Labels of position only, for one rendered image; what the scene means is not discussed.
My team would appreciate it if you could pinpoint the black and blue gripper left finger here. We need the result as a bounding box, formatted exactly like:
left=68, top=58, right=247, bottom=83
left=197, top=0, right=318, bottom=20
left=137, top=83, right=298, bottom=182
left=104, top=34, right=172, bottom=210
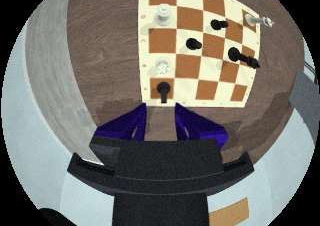
left=93, top=103, right=147, bottom=141

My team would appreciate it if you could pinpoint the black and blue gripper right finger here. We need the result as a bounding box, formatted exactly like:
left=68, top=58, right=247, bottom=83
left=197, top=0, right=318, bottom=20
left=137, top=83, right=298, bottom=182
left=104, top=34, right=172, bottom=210
left=175, top=102, right=228, bottom=150

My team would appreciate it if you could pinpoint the brown and cream checkered chessboard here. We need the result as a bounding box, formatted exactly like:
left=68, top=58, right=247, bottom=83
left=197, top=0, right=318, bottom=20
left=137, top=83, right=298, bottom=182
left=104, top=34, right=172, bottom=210
left=138, top=0, right=260, bottom=107

